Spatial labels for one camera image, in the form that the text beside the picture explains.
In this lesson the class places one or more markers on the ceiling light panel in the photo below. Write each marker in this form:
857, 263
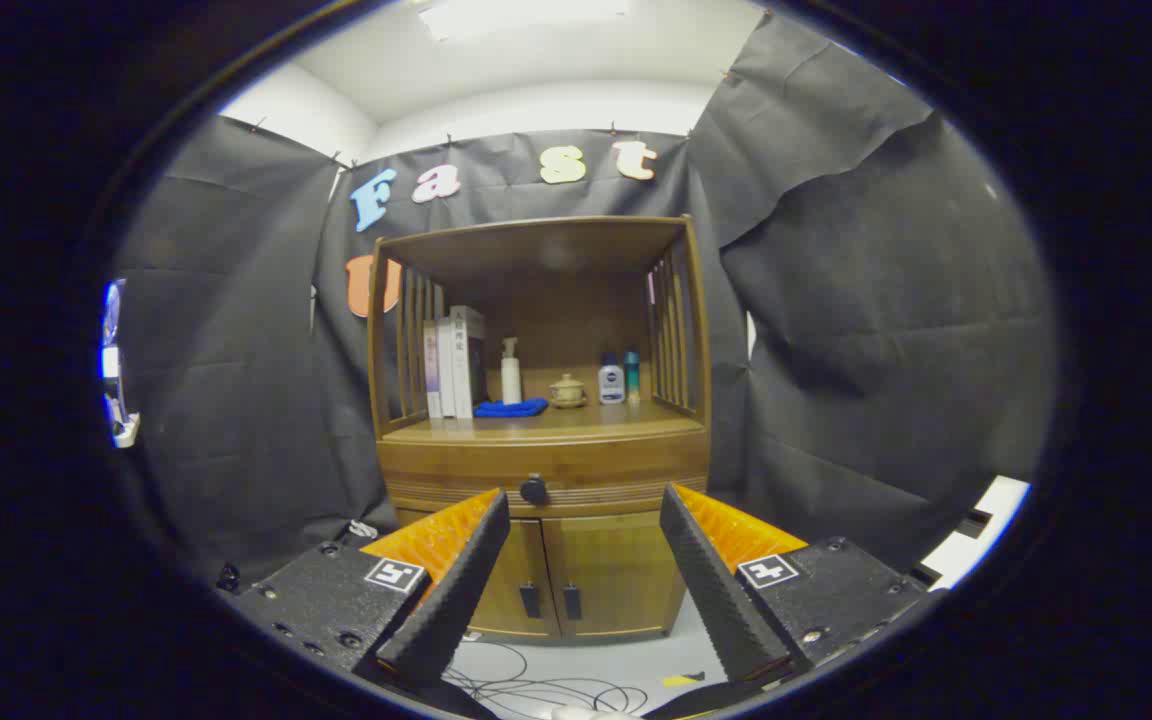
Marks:
526, 15

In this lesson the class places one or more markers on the white and black board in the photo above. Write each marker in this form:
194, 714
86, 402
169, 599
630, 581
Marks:
976, 540

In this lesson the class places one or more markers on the white and black book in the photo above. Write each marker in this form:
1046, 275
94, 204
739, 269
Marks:
464, 360

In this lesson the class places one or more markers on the wooden cabinet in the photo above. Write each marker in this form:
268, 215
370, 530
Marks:
536, 250

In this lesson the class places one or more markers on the thin white book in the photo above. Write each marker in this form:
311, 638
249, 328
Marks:
447, 370

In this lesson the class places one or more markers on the purple spine book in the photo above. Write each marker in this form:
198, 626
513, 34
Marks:
431, 370

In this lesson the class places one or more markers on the beige lidded teacup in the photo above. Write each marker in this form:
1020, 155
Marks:
567, 392

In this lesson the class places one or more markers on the wooden drawer with black knob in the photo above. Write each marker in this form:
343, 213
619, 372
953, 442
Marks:
616, 465

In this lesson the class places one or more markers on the white device with blue glow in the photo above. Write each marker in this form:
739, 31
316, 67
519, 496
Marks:
114, 370

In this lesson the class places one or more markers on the yellow floor tape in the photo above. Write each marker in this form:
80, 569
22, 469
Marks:
683, 680

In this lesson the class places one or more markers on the black equipment box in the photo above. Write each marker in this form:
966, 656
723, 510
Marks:
228, 578

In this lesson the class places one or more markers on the blue cloth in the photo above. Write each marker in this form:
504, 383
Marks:
511, 408

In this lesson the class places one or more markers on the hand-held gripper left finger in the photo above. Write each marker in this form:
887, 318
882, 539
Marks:
456, 590

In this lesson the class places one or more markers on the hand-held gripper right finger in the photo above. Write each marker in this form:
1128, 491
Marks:
711, 590

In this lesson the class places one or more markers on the white pump bottle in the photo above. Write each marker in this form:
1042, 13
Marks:
511, 380

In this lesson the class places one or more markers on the teal bottle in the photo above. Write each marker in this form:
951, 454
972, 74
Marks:
632, 378

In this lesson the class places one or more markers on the white lotion bottle blue cap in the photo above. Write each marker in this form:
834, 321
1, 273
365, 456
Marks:
611, 385

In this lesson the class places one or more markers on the wooden cabinet door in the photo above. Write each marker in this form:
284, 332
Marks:
521, 560
616, 570

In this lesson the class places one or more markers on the wooden countertop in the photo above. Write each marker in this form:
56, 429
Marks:
576, 424

